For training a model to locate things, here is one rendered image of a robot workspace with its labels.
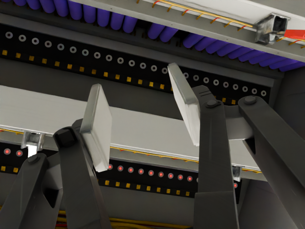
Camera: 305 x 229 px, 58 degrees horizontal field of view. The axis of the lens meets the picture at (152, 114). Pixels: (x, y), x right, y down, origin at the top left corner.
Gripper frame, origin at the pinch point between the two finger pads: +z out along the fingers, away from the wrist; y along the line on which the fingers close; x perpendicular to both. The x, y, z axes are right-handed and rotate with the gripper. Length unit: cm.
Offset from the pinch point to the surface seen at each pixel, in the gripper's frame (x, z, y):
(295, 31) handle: -1.9, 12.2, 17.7
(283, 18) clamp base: -1.6, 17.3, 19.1
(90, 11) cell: 4.6, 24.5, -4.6
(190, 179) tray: -31.1, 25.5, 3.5
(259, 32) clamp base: -3.1, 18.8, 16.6
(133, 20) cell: 2.0, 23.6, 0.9
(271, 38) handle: -3.7, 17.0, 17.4
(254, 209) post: -41.0, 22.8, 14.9
